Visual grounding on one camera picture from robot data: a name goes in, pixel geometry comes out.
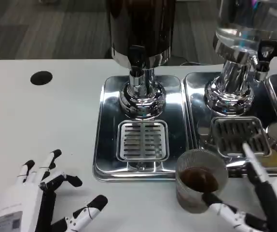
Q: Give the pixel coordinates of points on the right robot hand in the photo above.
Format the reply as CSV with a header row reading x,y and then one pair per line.
x,y
273,207

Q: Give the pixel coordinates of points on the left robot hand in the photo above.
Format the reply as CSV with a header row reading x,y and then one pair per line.
x,y
25,200

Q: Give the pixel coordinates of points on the clear ribbed glass cup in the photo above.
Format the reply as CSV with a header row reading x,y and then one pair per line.
x,y
196,169

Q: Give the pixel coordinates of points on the steel drip grid, dark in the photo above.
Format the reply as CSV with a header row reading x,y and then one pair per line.
x,y
237,135

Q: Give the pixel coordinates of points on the steel tray under clear dispenser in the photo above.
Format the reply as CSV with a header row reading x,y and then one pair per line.
x,y
201,120

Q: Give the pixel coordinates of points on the steel tray under dark dispenser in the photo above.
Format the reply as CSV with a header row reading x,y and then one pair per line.
x,y
177,135

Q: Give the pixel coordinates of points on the steel drip grid, bright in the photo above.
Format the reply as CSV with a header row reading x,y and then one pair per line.
x,y
142,140

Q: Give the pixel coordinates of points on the clear drink dispenser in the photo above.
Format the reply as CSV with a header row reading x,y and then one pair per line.
x,y
235,79

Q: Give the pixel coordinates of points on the dark drink dispenser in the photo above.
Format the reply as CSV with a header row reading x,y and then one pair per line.
x,y
141,36

